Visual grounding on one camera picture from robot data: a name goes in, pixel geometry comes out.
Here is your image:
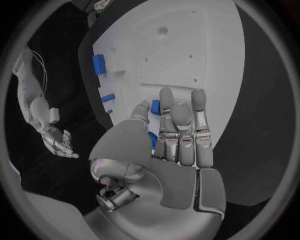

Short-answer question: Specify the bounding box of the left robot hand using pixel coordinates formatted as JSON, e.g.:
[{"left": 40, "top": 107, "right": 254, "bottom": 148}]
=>
[{"left": 83, "top": 86, "right": 227, "bottom": 240}]

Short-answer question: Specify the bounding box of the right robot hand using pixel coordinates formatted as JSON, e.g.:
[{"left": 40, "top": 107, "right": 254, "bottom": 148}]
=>
[{"left": 39, "top": 121, "right": 80, "bottom": 159}]

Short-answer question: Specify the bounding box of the blue long block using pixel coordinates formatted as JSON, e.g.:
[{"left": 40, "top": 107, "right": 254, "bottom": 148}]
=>
[{"left": 146, "top": 131, "right": 159, "bottom": 151}]

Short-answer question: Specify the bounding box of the white cable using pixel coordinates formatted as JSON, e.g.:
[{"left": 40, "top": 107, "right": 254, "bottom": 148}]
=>
[{"left": 30, "top": 49, "right": 49, "bottom": 95}]

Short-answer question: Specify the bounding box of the white task board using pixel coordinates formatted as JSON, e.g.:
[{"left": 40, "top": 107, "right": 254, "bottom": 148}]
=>
[{"left": 91, "top": 0, "right": 247, "bottom": 152}]

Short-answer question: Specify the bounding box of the blue short peg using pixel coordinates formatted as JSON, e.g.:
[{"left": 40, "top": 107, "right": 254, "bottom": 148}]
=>
[{"left": 151, "top": 99, "right": 162, "bottom": 115}]

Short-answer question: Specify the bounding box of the blue plug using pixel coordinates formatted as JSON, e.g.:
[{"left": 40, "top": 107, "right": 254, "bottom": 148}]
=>
[{"left": 100, "top": 92, "right": 116, "bottom": 103}]

